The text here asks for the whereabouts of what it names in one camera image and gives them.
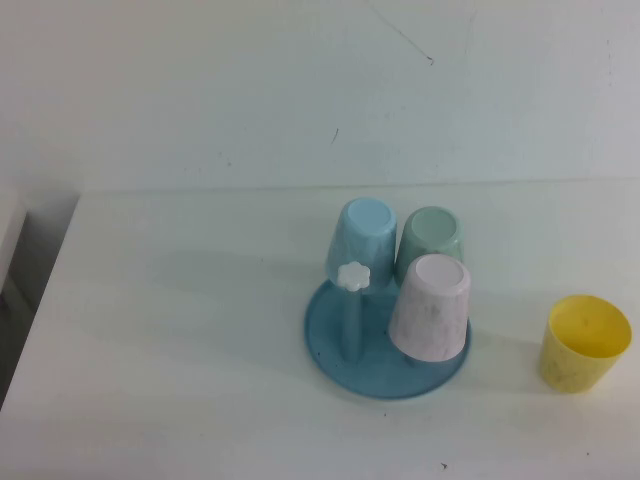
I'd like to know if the light blue plastic cup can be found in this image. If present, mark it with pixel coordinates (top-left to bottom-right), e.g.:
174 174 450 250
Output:
324 197 399 292

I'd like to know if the blue cup stand with pegs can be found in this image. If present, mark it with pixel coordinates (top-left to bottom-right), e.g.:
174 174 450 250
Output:
303 260 472 400

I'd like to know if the mint green plastic cup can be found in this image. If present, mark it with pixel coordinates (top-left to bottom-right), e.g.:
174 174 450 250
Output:
394 206 465 281

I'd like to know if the pale pink plastic cup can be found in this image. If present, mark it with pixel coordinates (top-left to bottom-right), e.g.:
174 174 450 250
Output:
388 253 473 363

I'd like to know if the yellow plastic cup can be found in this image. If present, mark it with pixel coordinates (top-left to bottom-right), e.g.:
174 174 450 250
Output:
537 294 633 395

